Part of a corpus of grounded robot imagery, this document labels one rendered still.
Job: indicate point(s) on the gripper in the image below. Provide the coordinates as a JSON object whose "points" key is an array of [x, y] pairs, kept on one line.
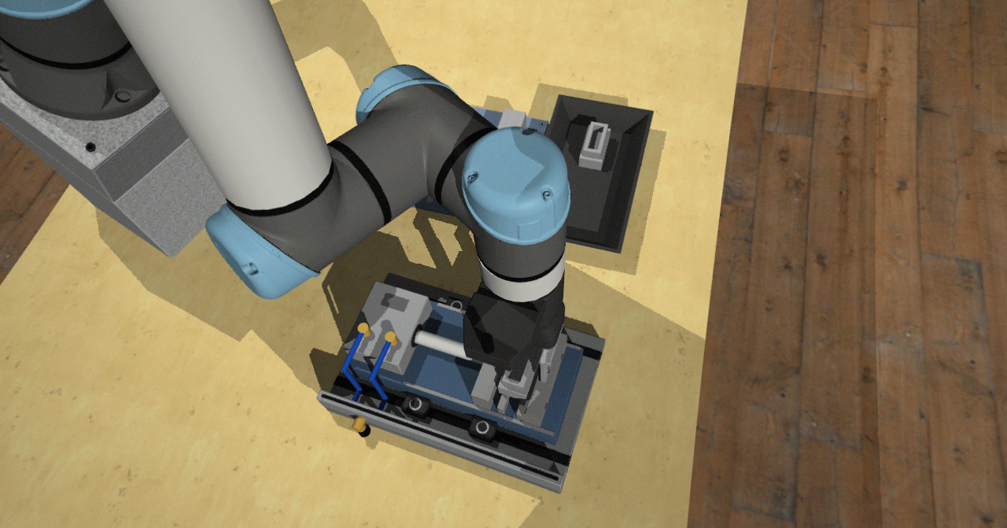
{"points": [[504, 319]]}

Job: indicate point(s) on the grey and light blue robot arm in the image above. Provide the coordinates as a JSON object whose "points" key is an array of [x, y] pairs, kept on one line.
{"points": [[295, 204]]}

